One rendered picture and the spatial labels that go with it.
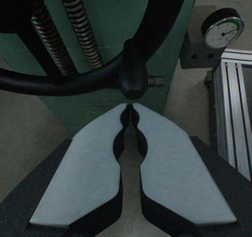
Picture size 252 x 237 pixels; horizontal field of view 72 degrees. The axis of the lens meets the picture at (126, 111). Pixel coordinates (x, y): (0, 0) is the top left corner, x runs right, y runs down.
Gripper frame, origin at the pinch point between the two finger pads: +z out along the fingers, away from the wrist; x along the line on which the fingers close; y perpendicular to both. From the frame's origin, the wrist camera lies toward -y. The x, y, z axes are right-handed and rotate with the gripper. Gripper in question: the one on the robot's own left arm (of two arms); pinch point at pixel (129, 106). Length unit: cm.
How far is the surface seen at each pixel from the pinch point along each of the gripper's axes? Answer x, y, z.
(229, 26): 16.7, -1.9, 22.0
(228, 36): 17.6, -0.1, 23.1
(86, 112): -18, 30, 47
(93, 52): -5.2, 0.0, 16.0
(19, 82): -14.2, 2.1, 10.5
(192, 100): 35, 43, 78
